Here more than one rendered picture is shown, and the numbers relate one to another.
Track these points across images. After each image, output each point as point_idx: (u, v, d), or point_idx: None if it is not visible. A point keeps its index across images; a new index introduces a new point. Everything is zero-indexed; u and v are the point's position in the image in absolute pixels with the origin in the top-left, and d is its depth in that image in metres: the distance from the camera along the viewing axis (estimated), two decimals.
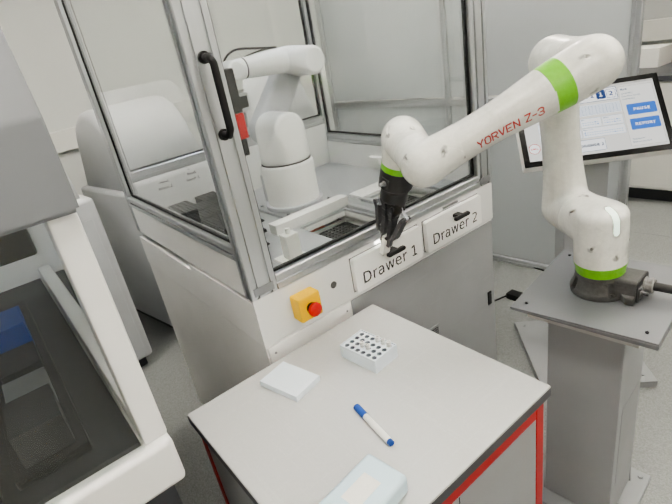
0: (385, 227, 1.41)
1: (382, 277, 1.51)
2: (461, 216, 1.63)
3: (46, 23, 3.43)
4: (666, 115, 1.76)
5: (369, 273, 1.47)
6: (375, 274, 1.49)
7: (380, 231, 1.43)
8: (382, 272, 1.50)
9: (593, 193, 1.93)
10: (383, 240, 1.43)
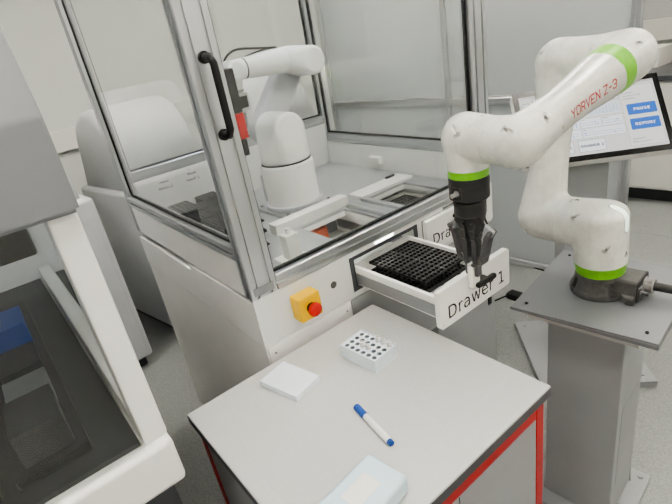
0: (468, 253, 1.20)
1: (467, 310, 1.27)
2: None
3: (46, 23, 3.43)
4: (666, 115, 1.76)
5: (454, 306, 1.23)
6: (460, 307, 1.25)
7: (463, 259, 1.21)
8: (467, 304, 1.26)
9: (593, 193, 1.93)
10: (469, 269, 1.20)
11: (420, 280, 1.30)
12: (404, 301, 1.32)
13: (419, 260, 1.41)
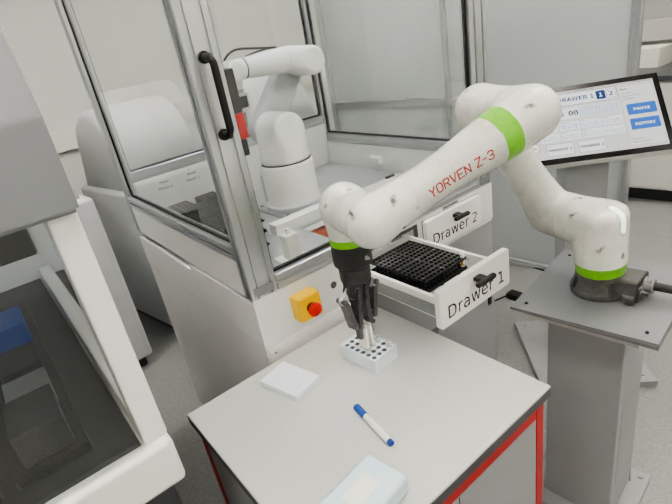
0: (363, 311, 1.21)
1: (467, 310, 1.27)
2: (461, 216, 1.63)
3: (46, 23, 3.43)
4: (666, 115, 1.76)
5: (454, 306, 1.23)
6: (460, 307, 1.25)
7: (365, 315, 1.23)
8: (467, 304, 1.26)
9: (593, 193, 1.93)
10: None
11: (420, 280, 1.30)
12: (404, 301, 1.32)
13: (419, 260, 1.41)
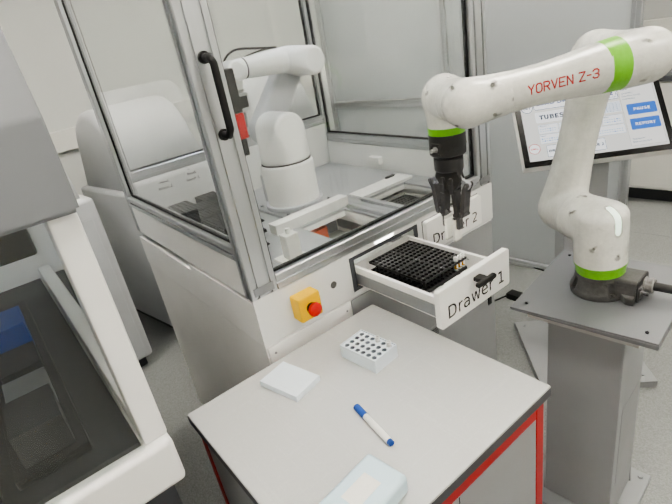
0: (446, 206, 1.31)
1: (467, 310, 1.27)
2: None
3: (46, 23, 3.43)
4: (666, 115, 1.76)
5: (454, 306, 1.23)
6: (460, 307, 1.25)
7: (441, 212, 1.32)
8: (467, 304, 1.26)
9: (593, 193, 1.93)
10: (452, 222, 1.30)
11: (420, 280, 1.30)
12: (404, 301, 1.32)
13: (419, 260, 1.41)
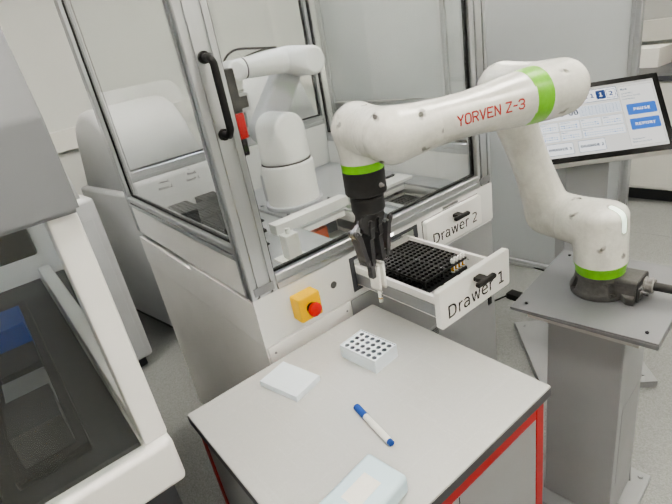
0: (375, 249, 1.14)
1: (467, 310, 1.27)
2: (461, 216, 1.63)
3: (46, 23, 3.43)
4: (666, 115, 1.76)
5: (454, 306, 1.23)
6: (460, 307, 1.25)
7: (377, 253, 1.16)
8: (467, 304, 1.26)
9: (593, 193, 1.93)
10: None
11: (420, 280, 1.30)
12: (404, 301, 1.32)
13: (419, 260, 1.41)
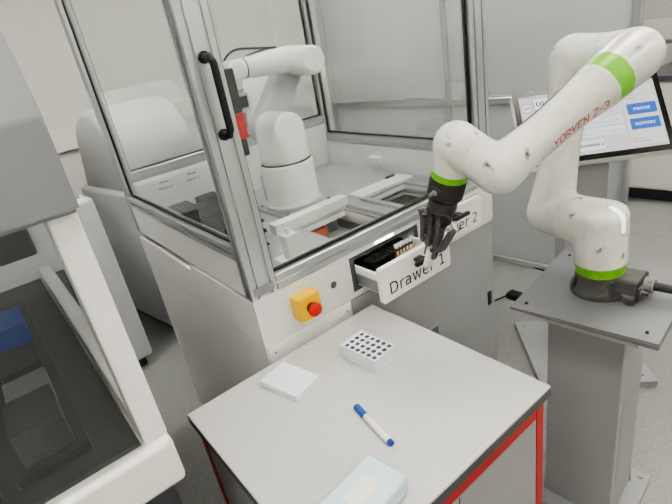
0: (430, 238, 1.33)
1: (409, 287, 1.42)
2: (461, 216, 1.63)
3: (46, 23, 3.43)
4: (666, 115, 1.76)
5: (396, 283, 1.38)
6: (402, 284, 1.40)
7: (425, 242, 1.34)
8: (409, 282, 1.42)
9: (593, 193, 1.93)
10: (428, 252, 1.35)
11: (368, 261, 1.46)
12: None
13: None
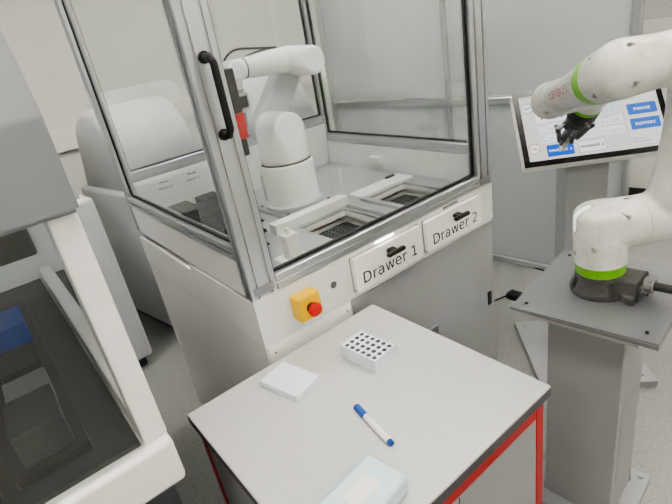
0: (570, 133, 1.69)
1: (382, 277, 1.51)
2: (461, 216, 1.63)
3: (46, 23, 3.43)
4: None
5: (369, 273, 1.47)
6: (375, 274, 1.49)
7: None
8: (382, 272, 1.50)
9: (593, 193, 1.93)
10: None
11: None
12: None
13: None
